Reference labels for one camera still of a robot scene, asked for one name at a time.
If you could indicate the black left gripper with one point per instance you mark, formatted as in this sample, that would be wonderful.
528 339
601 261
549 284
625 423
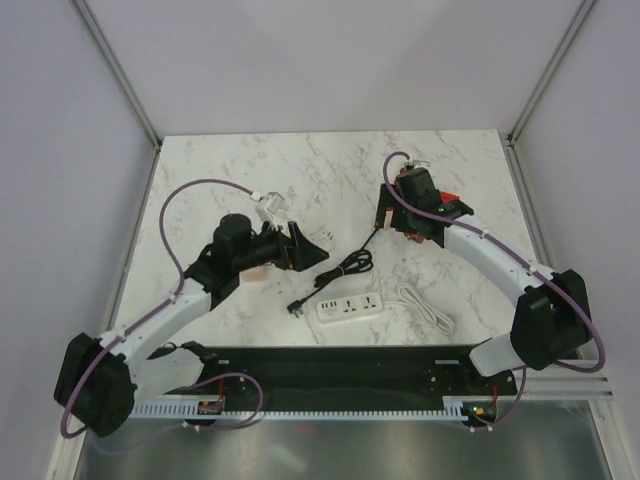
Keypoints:
295 253

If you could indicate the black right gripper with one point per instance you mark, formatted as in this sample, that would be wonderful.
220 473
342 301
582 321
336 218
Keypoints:
397 221

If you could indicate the bright red cube socket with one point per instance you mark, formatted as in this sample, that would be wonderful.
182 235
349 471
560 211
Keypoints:
447 197

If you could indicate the white plug adapter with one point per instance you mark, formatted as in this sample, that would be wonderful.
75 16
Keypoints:
323 238

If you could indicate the cream red power strip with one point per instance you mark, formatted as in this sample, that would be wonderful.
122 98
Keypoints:
387 218

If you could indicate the pink deer cube plug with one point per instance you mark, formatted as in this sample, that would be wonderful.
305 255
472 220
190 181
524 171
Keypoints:
254 275

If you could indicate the dark red fish cube plug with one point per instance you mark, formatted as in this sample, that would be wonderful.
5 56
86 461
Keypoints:
415 237

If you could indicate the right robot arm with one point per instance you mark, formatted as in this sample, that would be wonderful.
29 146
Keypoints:
550 307

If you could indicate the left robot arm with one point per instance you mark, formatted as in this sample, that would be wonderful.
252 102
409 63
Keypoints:
102 379

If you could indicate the white USB power strip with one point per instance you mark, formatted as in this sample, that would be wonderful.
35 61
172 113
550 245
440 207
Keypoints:
349 308

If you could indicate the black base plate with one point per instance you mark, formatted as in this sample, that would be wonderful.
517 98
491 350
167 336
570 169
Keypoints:
356 377

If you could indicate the white cable duct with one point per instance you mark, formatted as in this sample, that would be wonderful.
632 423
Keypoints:
211 408

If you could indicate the aluminium frame rail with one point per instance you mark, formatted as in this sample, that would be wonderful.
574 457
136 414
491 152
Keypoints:
557 383

